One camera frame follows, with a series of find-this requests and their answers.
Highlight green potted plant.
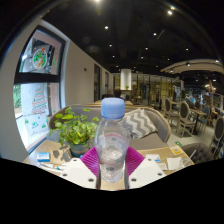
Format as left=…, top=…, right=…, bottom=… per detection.
left=48, top=106, right=101, bottom=159

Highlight blue white card pack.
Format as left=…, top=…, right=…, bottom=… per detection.
left=35, top=151, right=52, bottom=164

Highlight grey white chevron cushion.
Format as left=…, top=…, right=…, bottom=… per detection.
left=123, top=107, right=159, bottom=140

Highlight group of dining chairs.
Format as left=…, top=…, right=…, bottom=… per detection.
left=161, top=96, right=224, bottom=158

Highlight ceiling spot lights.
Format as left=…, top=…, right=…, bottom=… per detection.
left=93, top=0, right=221, bottom=68

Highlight window with festive decals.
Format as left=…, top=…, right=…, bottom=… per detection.
left=12, top=24, right=67, bottom=153

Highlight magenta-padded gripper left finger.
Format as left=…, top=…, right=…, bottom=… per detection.
left=59, top=146, right=102, bottom=190

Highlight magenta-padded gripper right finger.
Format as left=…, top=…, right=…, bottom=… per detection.
left=124, top=146, right=167, bottom=190

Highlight white paper napkin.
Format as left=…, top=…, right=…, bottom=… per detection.
left=166, top=156, right=184, bottom=172

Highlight grey tufted armchair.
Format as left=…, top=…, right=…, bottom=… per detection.
left=179, top=142, right=216, bottom=165

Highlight clear blue-capped water bottle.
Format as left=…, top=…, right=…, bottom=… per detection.
left=93, top=96, right=132, bottom=184

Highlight clear plastic cup with straw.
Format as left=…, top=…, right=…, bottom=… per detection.
left=181, top=148, right=198, bottom=170

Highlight grey curved sofa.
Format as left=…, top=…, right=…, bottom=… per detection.
left=47, top=104, right=172, bottom=151

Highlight person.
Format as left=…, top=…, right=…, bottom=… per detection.
left=101, top=88, right=123, bottom=101

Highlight yellow card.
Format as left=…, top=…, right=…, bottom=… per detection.
left=168, top=144, right=185, bottom=156

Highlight white round column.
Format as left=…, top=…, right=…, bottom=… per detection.
left=119, top=68, right=133, bottom=91

